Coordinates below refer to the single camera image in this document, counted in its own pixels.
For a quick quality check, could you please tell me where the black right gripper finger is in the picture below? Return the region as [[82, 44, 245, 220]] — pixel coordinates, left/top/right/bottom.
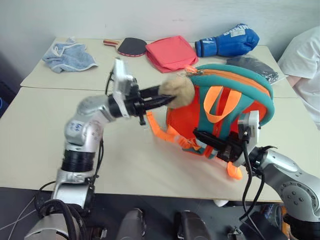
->
[[195, 135, 226, 154], [192, 128, 230, 150]]

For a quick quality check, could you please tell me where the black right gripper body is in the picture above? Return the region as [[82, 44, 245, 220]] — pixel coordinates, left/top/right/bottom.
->
[[216, 131, 247, 167]]

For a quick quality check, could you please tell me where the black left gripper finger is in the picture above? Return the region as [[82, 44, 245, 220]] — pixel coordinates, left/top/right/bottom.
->
[[143, 95, 176, 111], [138, 85, 164, 99]]

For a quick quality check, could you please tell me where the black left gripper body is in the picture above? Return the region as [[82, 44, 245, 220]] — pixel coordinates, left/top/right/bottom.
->
[[124, 77, 147, 126]]

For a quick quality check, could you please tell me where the beige fluffy plush piece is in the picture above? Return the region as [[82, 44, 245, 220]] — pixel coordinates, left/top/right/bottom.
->
[[158, 75, 196, 110]]

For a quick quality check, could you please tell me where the orange and teal backpack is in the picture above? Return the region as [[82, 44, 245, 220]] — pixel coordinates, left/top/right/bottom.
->
[[146, 63, 276, 181]]

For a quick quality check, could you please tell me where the red folded fabric bag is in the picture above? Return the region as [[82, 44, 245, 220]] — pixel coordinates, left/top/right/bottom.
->
[[145, 35, 199, 74]]

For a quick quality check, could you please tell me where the black table tennis paddle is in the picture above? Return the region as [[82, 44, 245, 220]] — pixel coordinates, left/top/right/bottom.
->
[[102, 37, 148, 57]]

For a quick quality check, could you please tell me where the dark rounded shape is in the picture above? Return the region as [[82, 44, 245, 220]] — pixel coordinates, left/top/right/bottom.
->
[[174, 210, 211, 240], [116, 208, 148, 240]]

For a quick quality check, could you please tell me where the light blue towel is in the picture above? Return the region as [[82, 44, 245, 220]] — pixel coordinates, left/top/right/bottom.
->
[[41, 36, 99, 74]]

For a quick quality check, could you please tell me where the black folded fabric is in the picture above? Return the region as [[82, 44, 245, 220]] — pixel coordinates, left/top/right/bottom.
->
[[225, 55, 280, 85]]

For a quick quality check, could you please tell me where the blue boxing glove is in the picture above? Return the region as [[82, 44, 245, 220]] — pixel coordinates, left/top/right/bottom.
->
[[194, 23, 260, 58]]

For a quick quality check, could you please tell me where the person in white shirt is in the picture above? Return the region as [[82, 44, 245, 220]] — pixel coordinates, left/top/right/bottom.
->
[[277, 26, 320, 130]]

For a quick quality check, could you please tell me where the dark object with blue trim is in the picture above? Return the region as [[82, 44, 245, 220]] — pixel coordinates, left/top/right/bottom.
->
[[0, 81, 18, 120]]

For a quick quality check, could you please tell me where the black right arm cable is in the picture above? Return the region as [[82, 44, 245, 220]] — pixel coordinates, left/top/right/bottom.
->
[[239, 133, 266, 226]]

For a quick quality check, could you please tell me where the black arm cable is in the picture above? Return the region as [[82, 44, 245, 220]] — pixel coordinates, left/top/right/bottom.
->
[[34, 136, 105, 240], [239, 133, 266, 226]]

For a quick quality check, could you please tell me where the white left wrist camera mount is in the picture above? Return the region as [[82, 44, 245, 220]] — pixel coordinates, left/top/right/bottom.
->
[[111, 58, 137, 118]]

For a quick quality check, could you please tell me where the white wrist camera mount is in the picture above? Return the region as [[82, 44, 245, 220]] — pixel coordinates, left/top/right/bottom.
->
[[111, 58, 137, 118], [237, 110, 261, 151]]

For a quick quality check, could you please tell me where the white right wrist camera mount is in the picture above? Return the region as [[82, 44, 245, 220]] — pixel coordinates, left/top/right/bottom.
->
[[237, 110, 261, 151]]

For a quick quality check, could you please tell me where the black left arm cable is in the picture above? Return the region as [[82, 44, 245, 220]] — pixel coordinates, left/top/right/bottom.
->
[[34, 136, 105, 240]]

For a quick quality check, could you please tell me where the thin white cable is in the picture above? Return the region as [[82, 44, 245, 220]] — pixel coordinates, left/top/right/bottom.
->
[[0, 196, 37, 240]]

